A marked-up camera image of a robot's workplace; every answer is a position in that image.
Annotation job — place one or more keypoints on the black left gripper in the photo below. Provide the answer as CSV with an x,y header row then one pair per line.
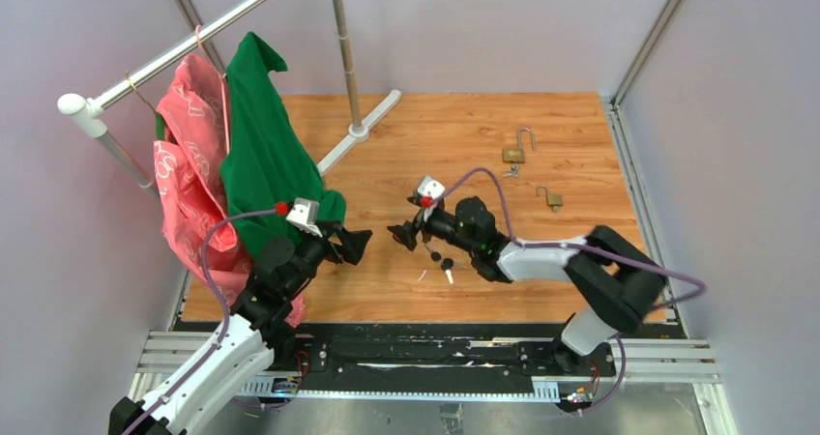
x,y
352,242

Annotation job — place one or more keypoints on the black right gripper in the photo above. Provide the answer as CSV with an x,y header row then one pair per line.
x,y
408,230

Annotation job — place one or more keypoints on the black-headed key bunch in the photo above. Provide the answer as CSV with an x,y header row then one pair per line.
x,y
445,259

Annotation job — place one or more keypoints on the large brass padlock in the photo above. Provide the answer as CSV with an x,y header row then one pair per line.
x,y
516,154

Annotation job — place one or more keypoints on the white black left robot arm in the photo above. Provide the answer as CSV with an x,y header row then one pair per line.
x,y
252,337

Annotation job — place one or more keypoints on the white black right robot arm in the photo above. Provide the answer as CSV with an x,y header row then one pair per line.
x,y
619,283

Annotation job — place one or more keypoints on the green garment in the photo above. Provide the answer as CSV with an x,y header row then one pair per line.
x,y
266,162

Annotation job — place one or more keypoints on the small brass padlock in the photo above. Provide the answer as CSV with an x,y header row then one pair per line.
x,y
552,199

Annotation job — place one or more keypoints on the pink patterned garment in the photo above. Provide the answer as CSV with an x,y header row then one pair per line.
x,y
191,145

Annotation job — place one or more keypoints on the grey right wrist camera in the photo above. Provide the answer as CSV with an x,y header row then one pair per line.
x,y
429,191

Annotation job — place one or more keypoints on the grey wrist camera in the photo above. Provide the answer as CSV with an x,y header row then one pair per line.
x,y
429,191
303,216

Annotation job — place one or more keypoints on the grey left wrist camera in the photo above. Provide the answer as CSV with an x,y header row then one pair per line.
x,y
303,216

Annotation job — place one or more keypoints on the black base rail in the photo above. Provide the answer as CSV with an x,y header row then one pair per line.
x,y
482,362

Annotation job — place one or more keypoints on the aluminium frame post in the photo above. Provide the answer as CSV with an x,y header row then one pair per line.
x,y
647,35

